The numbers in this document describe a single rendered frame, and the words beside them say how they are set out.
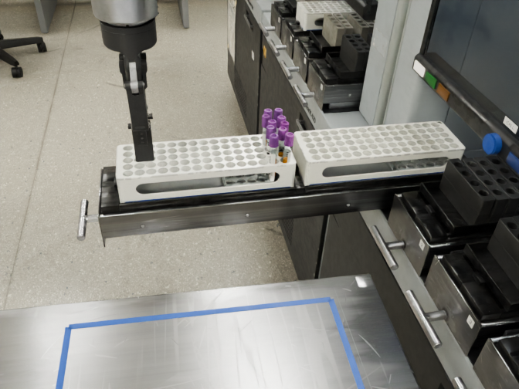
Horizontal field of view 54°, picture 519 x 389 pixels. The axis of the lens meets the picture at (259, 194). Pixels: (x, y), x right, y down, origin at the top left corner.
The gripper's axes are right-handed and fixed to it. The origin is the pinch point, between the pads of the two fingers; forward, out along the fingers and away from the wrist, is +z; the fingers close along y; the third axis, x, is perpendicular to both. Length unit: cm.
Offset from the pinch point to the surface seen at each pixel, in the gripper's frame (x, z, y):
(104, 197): 7.2, 8.3, -3.2
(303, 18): -46, 5, 67
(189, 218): -6.4, 11.8, -6.7
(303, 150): -27.2, 3.5, -1.2
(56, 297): 36, 90, 49
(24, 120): 64, 90, 170
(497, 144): -48, -9, -21
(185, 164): -6.6, 4.6, -1.1
